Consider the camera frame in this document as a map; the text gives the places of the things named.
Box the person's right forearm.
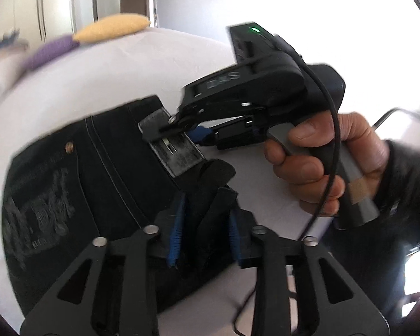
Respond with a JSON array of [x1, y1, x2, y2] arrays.
[[369, 139, 420, 324]]

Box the white folded duvet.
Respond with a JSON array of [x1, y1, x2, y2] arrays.
[[0, 47, 26, 110]]

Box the black cable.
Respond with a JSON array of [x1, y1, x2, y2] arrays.
[[234, 31, 341, 336]]

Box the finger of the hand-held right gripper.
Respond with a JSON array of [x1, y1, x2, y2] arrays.
[[139, 98, 265, 143], [188, 116, 269, 151]]

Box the grey cable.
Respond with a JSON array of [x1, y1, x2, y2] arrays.
[[371, 107, 420, 129]]

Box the purple pillow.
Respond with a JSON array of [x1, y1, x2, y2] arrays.
[[22, 35, 80, 72]]

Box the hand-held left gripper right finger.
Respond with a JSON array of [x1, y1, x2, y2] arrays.
[[229, 206, 389, 336]]

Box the black pants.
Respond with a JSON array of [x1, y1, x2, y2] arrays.
[[2, 94, 260, 318]]

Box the cream wardrobe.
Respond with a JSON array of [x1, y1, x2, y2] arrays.
[[0, 0, 103, 49]]

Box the person's right hand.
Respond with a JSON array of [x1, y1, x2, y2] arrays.
[[264, 111, 390, 218]]

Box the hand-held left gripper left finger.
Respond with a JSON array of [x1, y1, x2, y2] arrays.
[[19, 193, 187, 336]]

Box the yellow pillow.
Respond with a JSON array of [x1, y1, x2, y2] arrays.
[[73, 13, 152, 44]]

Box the white bed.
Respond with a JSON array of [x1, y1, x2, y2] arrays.
[[0, 25, 420, 336]]

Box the blue patterned cloth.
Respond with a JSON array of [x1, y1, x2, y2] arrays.
[[0, 31, 29, 57]]

